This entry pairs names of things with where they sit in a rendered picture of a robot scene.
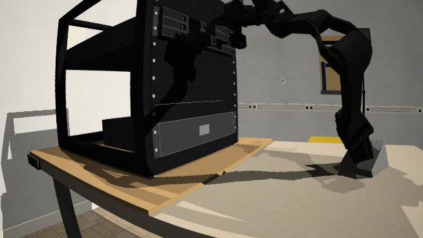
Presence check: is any light brown wooden board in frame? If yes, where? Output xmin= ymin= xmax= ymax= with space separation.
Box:
xmin=30 ymin=137 xmax=272 ymax=215

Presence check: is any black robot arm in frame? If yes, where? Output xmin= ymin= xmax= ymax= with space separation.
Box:
xmin=224 ymin=0 xmax=374 ymax=164

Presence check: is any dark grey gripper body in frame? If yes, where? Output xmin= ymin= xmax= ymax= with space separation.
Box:
xmin=230 ymin=5 xmax=261 ymax=49

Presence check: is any black server rack frame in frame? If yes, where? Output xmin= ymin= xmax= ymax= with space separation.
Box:
xmin=55 ymin=0 xmax=238 ymax=179

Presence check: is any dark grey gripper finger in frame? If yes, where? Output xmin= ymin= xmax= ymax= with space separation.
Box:
xmin=211 ymin=19 xmax=235 ymax=32
xmin=211 ymin=13 xmax=226 ymax=22

